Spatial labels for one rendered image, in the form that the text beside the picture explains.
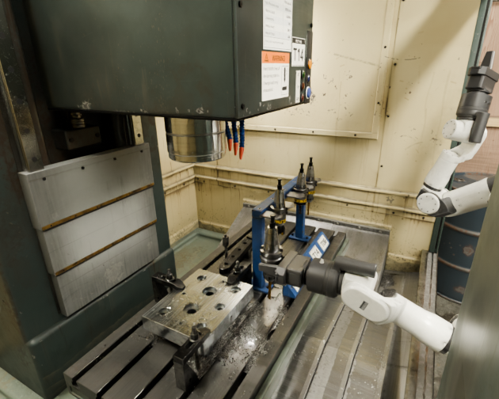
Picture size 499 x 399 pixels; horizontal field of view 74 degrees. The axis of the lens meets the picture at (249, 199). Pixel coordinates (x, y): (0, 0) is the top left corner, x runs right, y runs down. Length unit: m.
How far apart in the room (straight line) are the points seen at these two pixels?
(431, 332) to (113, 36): 0.97
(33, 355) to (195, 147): 0.89
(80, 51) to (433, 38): 1.35
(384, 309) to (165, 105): 0.67
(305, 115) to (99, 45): 1.17
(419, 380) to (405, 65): 1.25
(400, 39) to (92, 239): 1.50
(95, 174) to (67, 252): 0.27
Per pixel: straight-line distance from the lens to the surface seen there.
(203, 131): 0.84
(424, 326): 0.87
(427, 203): 1.34
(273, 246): 0.88
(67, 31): 1.03
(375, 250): 1.84
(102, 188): 1.27
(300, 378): 1.22
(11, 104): 1.11
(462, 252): 2.86
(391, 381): 1.40
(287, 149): 1.91
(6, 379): 1.67
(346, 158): 1.82
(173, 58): 0.78
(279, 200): 1.15
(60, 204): 1.19
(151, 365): 1.09
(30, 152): 1.13
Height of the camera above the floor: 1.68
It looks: 21 degrees down
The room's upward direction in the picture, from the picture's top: 1 degrees counter-clockwise
